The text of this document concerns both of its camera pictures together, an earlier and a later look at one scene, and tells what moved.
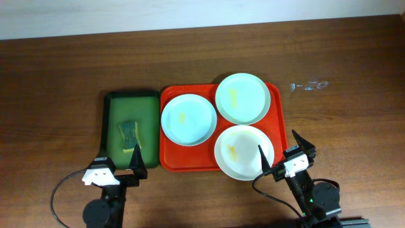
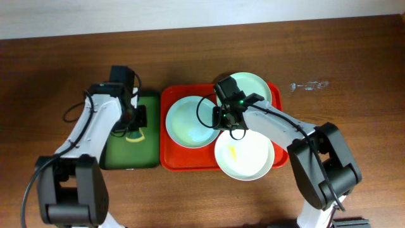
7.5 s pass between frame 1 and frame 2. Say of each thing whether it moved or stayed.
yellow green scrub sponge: moved
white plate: stayed
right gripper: moved
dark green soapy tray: stayed
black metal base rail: stayed
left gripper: moved
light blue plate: moved
